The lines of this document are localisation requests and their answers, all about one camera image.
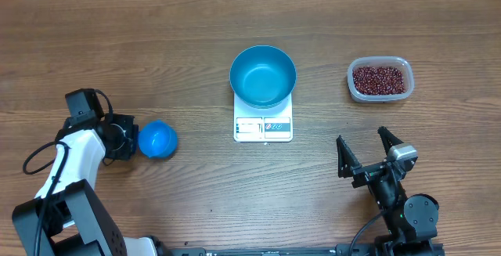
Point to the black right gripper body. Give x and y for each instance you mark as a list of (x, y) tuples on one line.
[(366, 174)]

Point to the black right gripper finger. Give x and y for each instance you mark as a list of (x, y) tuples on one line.
[(347, 161), (388, 139)]

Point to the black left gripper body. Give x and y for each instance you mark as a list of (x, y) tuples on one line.
[(125, 134)]

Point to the blue plastic measuring scoop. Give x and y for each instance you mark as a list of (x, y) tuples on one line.
[(158, 140)]

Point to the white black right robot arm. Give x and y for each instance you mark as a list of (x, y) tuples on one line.
[(411, 221)]

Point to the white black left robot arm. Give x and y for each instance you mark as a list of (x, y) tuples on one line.
[(66, 217)]

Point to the white digital kitchen scale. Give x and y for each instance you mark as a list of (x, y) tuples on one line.
[(273, 124)]

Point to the teal plastic bowl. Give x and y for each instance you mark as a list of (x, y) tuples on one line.
[(262, 76)]

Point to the red adzuki beans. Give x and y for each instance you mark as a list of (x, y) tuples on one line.
[(378, 81)]

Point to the clear plastic bean container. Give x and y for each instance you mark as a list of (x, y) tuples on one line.
[(381, 61)]

